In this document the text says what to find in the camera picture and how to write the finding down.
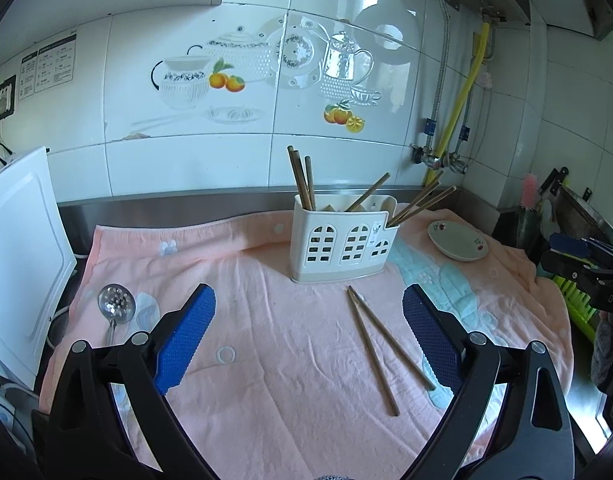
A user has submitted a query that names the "pink bristle brush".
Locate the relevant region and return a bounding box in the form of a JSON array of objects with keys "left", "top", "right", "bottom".
[{"left": 521, "top": 173, "right": 538, "bottom": 211}]

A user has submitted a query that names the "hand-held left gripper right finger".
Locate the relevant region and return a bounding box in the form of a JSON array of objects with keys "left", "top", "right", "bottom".
[{"left": 395, "top": 283, "right": 573, "bottom": 480}]

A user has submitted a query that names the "black handled knife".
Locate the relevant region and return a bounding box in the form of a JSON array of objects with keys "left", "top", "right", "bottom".
[{"left": 535, "top": 166, "right": 570, "bottom": 197}]

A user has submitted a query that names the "metal pot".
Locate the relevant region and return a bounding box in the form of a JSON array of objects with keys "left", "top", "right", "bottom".
[{"left": 555, "top": 184, "right": 613, "bottom": 261}]

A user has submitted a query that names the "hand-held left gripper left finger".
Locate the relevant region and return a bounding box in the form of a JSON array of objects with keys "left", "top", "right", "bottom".
[{"left": 30, "top": 283, "right": 223, "bottom": 480}]

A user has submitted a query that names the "metal slotted spoon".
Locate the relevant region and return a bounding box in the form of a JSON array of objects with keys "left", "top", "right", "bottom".
[{"left": 97, "top": 283, "right": 133, "bottom": 347}]

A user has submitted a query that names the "wall power socket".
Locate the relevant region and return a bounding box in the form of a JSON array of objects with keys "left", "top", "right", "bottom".
[{"left": 0, "top": 74, "right": 18, "bottom": 122}]

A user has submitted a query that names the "white plastic utensil holder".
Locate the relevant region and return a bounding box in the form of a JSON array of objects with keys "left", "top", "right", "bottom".
[{"left": 290, "top": 194, "right": 403, "bottom": 285}]

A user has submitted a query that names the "braided metal hose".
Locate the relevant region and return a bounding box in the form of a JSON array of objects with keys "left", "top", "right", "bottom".
[
  {"left": 429, "top": 0, "right": 451, "bottom": 153},
  {"left": 455, "top": 105, "right": 473, "bottom": 157}
]

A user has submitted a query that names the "green plastic rack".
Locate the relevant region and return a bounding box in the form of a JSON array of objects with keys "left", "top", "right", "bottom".
[{"left": 558, "top": 276, "right": 598, "bottom": 322}]

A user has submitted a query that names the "small white floral plate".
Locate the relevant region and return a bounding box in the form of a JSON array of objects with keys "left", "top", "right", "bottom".
[{"left": 427, "top": 219, "right": 490, "bottom": 263}]

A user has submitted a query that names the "wall instruction label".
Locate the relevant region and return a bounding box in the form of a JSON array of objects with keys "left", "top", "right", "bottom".
[{"left": 20, "top": 31, "right": 78, "bottom": 102}]

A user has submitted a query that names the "pink towel with teal print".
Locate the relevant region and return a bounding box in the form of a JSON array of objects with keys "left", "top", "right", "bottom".
[{"left": 39, "top": 202, "right": 573, "bottom": 480}]

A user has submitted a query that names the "yellow corrugated gas hose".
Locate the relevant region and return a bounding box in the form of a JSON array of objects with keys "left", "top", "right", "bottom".
[{"left": 423, "top": 19, "right": 491, "bottom": 190}]

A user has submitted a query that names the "wooden chopstick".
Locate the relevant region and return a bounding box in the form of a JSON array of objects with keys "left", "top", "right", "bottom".
[
  {"left": 305, "top": 156, "right": 318, "bottom": 212},
  {"left": 287, "top": 145, "right": 310, "bottom": 211},
  {"left": 347, "top": 285, "right": 437, "bottom": 392},
  {"left": 345, "top": 173, "right": 391, "bottom": 213},
  {"left": 389, "top": 179, "right": 443, "bottom": 225},
  {"left": 347, "top": 291, "right": 400, "bottom": 418},
  {"left": 388, "top": 186, "right": 458, "bottom": 227},
  {"left": 293, "top": 150, "right": 315, "bottom": 211}
]

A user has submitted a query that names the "person's right hand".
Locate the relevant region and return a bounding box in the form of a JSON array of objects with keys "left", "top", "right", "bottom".
[{"left": 591, "top": 310, "right": 613, "bottom": 397}]

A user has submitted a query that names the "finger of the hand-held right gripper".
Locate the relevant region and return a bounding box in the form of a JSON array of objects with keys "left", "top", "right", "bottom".
[
  {"left": 548, "top": 232, "right": 613, "bottom": 262},
  {"left": 539, "top": 250, "right": 603, "bottom": 279}
]

